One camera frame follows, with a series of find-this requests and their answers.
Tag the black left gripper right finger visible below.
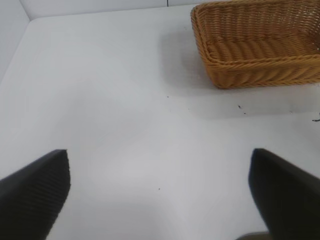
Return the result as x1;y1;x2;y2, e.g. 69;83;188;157
247;147;320;240

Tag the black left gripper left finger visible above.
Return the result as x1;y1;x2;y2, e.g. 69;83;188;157
0;149;72;240

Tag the brown woven wicker basket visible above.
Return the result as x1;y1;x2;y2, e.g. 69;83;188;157
190;0;320;90

